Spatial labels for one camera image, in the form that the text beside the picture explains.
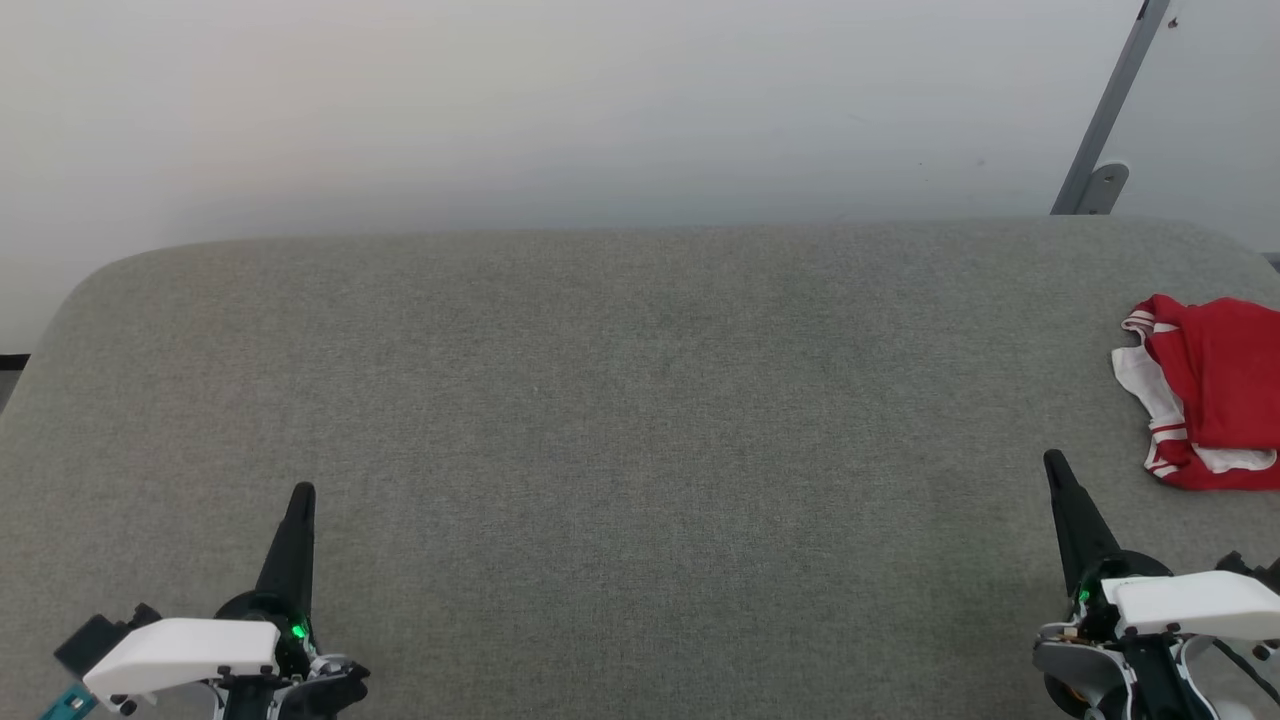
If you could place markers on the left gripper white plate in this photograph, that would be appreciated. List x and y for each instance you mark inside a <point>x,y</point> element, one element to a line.
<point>180,650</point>

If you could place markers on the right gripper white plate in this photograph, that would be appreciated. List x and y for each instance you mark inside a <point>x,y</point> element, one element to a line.
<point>1200,605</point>

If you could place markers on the red white basketball jersey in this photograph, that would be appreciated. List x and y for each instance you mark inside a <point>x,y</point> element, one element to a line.
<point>1225,370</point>

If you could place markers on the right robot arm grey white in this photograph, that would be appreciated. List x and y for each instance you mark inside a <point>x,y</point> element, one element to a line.
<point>1225,700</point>

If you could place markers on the grey metal mounting plate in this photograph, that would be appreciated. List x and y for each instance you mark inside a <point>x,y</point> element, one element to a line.
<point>1105,190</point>

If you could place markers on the grey fabric sofa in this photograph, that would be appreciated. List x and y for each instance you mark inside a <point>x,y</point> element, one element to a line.
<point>620,450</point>

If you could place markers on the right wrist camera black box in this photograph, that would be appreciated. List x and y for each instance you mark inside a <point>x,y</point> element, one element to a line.
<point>1262,570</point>

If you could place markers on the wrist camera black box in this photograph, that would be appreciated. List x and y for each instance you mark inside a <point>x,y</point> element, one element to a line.
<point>1262,570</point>
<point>90,640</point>

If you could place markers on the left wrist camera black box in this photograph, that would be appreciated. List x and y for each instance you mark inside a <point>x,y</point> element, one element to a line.
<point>90,640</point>

